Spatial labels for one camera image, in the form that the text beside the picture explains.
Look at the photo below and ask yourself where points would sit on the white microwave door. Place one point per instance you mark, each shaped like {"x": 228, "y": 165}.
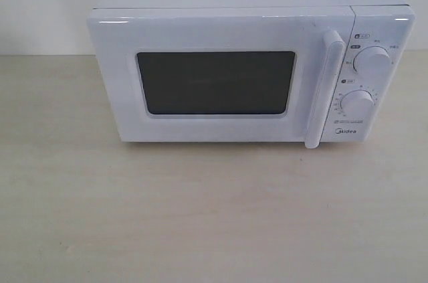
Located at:
{"x": 221, "y": 74}

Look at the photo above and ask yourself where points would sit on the lower white timer knob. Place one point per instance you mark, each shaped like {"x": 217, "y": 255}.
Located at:
{"x": 357, "y": 101}

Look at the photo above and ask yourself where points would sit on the upper white power knob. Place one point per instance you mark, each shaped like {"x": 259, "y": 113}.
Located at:
{"x": 372, "y": 59}

